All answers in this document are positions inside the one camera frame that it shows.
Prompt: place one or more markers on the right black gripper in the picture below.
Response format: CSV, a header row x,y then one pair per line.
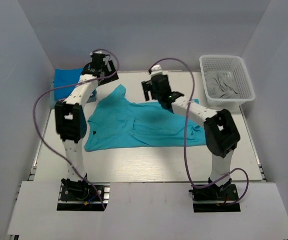
x,y
147,86

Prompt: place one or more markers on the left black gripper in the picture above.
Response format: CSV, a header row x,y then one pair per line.
x,y
109,79

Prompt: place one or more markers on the teal t shirt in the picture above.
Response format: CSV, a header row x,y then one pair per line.
x,y
118,123

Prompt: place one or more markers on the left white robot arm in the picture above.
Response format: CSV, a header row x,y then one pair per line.
x,y
71,124

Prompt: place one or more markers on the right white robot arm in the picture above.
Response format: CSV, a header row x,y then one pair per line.
x,y
221,133

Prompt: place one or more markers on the folded light blue t shirt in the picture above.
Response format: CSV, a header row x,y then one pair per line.
x,y
52,100

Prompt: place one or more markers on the grey t shirt in basket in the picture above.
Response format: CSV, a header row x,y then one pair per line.
x,y
221,85

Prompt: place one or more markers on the white plastic basket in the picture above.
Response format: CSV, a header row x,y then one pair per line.
x,y
233,65

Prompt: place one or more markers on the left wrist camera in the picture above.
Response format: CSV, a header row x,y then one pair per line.
x,y
96,52

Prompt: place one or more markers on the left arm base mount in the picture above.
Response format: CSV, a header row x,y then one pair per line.
x,y
80,196

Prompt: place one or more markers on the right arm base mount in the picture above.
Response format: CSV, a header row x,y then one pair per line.
x,y
207,200

